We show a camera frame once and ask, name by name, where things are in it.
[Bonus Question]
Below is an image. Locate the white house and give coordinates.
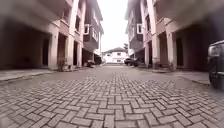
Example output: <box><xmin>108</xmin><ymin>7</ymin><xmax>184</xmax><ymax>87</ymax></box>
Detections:
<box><xmin>101</xmin><ymin>46</ymin><xmax>129</xmax><ymax>64</ymax></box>

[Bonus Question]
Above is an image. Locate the dark parked car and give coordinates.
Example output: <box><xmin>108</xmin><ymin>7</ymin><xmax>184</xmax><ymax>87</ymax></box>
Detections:
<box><xmin>123</xmin><ymin>57</ymin><xmax>141</xmax><ymax>68</ymax></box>

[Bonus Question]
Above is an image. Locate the dark brown building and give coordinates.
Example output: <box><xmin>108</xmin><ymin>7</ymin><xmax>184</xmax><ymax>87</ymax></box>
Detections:
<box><xmin>81</xmin><ymin>0</ymin><xmax>105</xmax><ymax>66</ymax></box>
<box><xmin>124</xmin><ymin>0</ymin><xmax>146</xmax><ymax>63</ymax></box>

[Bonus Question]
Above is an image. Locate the brick paved road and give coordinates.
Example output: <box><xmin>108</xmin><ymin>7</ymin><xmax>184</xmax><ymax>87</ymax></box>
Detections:
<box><xmin>0</xmin><ymin>63</ymin><xmax>224</xmax><ymax>128</ymax></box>

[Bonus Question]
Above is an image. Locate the pink multi-storey building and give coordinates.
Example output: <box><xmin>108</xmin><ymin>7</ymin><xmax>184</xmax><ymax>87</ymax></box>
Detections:
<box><xmin>0</xmin><ymin>0</ymin><xmax>88</xmax><ymax>72</ymax></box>
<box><xmin>139</xmin><ymin>0</ymin><xmax>224</xmax><ymax>73</ymax></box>

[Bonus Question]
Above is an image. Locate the bush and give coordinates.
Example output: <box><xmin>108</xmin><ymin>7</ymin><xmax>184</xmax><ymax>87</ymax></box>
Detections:
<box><xmin>56</xmin><ymin>58</ymin><xmax>68</xmax><ymax>72</ymax></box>

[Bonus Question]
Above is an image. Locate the dark vehicle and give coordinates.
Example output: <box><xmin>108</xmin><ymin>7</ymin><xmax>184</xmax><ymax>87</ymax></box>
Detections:
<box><xmin>207</xmin><ymin>39</ymin><xmax>224</xmax><ymax>90</ymax></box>

